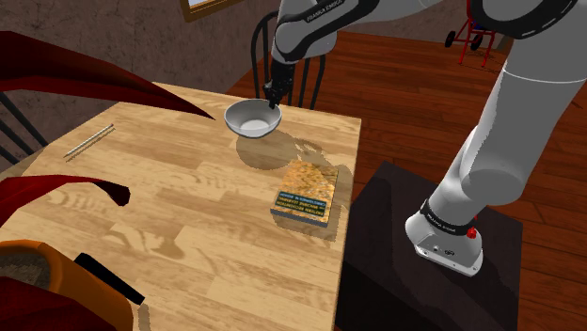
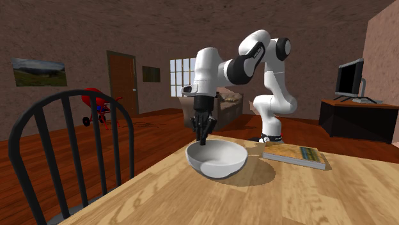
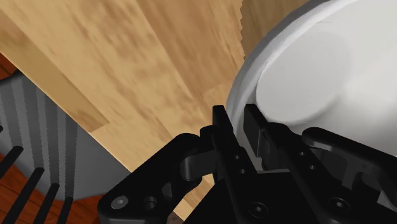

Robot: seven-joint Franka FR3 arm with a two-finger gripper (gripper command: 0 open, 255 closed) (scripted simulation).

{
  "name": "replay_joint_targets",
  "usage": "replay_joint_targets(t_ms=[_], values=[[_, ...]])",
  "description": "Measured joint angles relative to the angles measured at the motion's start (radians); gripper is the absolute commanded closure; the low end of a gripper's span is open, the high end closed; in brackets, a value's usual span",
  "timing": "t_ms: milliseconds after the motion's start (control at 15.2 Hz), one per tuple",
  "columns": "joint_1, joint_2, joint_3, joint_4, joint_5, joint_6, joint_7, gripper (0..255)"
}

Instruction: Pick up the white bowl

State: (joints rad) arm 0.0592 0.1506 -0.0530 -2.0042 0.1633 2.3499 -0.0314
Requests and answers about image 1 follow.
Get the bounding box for white bowl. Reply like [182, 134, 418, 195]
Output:
[223, 98, 283, 139]

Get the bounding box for black metal chair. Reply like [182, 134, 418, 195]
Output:
[250, 10, 327, 111]
[0, 91, 50, 166]

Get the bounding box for wooden framed window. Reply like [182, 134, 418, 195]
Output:
[179, 0, 245, 24]

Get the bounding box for orange book with teal band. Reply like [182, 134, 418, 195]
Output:
[269, 158, 340, 229]

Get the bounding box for wooden table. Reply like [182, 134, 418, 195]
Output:
[0, 82, 363, 331]

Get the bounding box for red wheeled cart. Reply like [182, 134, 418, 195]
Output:
[444, 0, 498, 68]

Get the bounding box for silver pen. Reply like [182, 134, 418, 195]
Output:
[63, 123, 117, 161]

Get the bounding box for dark robot stand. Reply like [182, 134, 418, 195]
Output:
[334, 160, 524, 331]

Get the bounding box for black flat bar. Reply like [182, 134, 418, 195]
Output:
[73, 252, 146, 307]

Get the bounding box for red-leaved plant in orange pot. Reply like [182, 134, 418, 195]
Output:
[0, 30, 216, 331]

